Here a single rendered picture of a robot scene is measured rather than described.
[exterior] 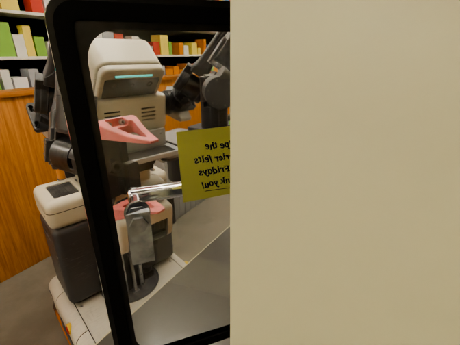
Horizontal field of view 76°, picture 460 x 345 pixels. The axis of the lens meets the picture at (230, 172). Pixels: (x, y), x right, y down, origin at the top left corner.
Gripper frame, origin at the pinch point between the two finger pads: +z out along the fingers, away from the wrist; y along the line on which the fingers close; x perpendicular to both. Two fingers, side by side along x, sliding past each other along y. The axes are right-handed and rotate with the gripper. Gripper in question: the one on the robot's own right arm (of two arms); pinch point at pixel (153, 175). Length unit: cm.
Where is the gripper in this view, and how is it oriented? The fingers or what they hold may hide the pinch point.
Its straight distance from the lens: 40.1
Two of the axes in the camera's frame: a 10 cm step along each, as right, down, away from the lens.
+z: 8.6, 1.8, -4.8
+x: 5.2, -3.1, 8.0
